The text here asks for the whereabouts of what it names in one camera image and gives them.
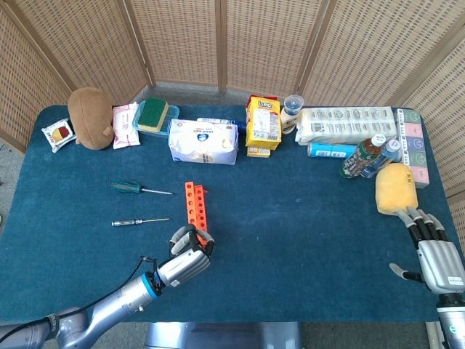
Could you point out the white toilet paper pack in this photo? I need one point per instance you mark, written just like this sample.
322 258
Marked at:
345 125

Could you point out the green yellow sponge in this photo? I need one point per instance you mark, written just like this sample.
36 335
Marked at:
152 114

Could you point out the robot right silver arm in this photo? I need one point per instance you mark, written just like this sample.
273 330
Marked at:
452 323

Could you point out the orange test tube rack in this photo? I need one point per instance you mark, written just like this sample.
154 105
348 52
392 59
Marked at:
194 203

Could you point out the white red yellow snack packet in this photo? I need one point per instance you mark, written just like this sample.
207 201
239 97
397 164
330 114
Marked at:
58 134

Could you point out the white blue tissue pack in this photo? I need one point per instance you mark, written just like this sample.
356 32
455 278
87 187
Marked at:
203 143

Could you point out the blue label water bottle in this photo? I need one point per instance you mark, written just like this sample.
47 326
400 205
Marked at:
390 149

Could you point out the yellow bread plush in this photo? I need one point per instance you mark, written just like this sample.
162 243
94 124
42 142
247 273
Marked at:
396 189

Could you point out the blue table cloth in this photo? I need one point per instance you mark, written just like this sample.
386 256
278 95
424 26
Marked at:
290 236

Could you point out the small flat yellow box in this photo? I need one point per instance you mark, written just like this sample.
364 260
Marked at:
258 152

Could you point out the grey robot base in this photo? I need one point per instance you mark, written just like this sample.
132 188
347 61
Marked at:
225 336

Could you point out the pink wet wipes pack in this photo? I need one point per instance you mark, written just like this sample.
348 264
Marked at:
125 125

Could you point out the white jar with clear cap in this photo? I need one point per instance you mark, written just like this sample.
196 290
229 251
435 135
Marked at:
290 116

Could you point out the green tea bottle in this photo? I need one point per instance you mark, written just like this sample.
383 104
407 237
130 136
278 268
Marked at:
359 158

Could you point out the yellow biscuit box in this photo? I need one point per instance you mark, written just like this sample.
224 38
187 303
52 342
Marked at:
263 123

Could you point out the blue cylindrical can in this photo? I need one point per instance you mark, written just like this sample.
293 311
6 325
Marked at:
327 150

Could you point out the robot left silver arm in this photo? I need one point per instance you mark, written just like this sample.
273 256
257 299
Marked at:
109 309

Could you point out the white blue flat box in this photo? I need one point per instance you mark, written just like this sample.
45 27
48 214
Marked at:
214 120

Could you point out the brown plush toy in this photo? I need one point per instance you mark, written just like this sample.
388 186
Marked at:
91 118

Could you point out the multicolour pocket tissue pack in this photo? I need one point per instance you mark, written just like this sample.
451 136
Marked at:
414 145

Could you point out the wicker folding screen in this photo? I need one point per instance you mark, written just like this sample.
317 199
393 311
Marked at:
181 36

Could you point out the clear plastic container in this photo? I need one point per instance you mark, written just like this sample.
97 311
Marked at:
172 116

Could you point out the robot left five-finger hand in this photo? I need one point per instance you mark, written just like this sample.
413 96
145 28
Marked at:
185 267

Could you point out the silver black precision screwdriver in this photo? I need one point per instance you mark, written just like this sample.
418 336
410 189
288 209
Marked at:
127 222

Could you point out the robot right five-finger hand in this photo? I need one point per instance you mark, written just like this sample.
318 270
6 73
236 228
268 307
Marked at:
439 269

